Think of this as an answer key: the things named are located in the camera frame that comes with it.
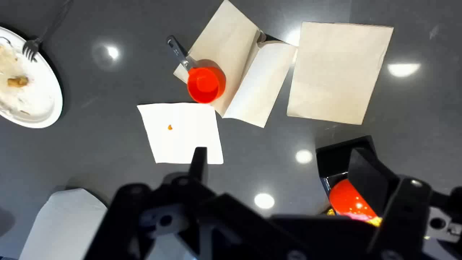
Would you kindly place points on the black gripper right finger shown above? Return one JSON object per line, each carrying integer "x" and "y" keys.
{"x": 404, "y": 216}

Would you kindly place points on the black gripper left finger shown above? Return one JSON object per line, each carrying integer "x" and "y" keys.
{"x": 159, "y": 216}

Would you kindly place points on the white paper towel roll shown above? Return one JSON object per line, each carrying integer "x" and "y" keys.
{"x": 62, "y": 225}

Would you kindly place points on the white paper napkin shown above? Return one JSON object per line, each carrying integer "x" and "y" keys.
{"x": 178, "y": 141}

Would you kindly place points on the small orange crumb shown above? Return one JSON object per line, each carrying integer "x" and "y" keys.
{"x": 169, "y": 127}

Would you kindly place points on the black box red button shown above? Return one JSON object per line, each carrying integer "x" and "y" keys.
{"x": 332, "y": 160}

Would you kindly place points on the white plate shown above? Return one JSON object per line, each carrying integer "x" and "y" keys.
{"x": 40, "y": 98}

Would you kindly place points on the brown food piece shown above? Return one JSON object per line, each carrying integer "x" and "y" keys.
{"x": 17, "y": 81}

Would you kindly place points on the metal fork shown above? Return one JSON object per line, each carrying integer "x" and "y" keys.
{"x": 32, "y": 46}

